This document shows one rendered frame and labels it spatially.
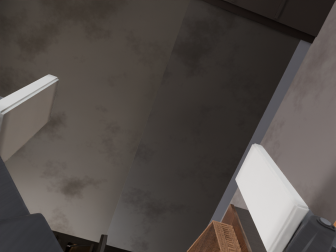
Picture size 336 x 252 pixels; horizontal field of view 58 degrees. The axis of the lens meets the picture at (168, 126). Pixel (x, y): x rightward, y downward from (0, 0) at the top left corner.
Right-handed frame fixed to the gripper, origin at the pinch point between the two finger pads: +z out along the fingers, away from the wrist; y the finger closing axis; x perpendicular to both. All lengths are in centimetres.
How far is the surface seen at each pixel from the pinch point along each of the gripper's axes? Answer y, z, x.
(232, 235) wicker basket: 87, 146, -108
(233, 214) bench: 91, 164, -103
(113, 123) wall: -16, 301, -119
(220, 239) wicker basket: 77, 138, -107
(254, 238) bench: 100, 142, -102
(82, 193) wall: -26, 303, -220
